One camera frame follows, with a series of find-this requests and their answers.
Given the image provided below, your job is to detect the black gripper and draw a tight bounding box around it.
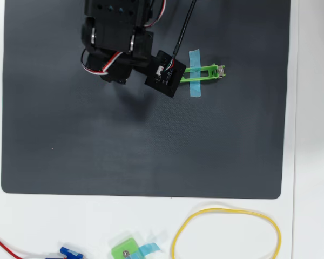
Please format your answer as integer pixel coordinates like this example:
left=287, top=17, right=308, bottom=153
left=80, top=17, right=154, bottom=85

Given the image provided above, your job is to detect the green battery holder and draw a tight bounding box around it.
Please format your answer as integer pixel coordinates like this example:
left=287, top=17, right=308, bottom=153
left=179, top=63, right=227, bottom=84

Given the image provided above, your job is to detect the blue masking tape strip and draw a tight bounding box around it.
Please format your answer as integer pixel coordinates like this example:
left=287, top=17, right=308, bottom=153
left=188, top=49, right=202, bottom=98

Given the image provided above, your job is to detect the dark grey mat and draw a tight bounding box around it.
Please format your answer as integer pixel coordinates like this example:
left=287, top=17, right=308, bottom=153
left=0, top=0, right=292, bottom=200

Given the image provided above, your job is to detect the small green printed block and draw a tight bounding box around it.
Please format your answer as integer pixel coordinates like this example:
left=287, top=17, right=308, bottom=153
left=111, top=237, right=146, bottom=259

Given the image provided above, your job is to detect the yellow rubber band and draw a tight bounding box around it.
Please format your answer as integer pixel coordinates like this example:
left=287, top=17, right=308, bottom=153
left=171, top=207, right=282, bottom=259

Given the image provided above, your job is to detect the short blue tape piece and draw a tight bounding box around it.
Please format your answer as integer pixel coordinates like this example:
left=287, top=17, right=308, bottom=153
left=129, top=242, right=163, bottom=259

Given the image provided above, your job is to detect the blue connector clip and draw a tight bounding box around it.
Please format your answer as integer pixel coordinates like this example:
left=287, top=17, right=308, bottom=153
left=59, top=246, right=84, bottom=259

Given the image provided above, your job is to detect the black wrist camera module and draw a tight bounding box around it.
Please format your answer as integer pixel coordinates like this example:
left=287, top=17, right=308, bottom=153
left=144, top=50, right=187, bottom=98

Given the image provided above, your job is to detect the black camera cable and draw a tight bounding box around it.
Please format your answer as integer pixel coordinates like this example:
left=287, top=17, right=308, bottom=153
left=172, top=0, right=198, bottom=63

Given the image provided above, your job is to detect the red wire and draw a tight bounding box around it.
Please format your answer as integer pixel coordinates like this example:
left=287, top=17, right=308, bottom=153
left=0, top=231, right=24, bottom=259

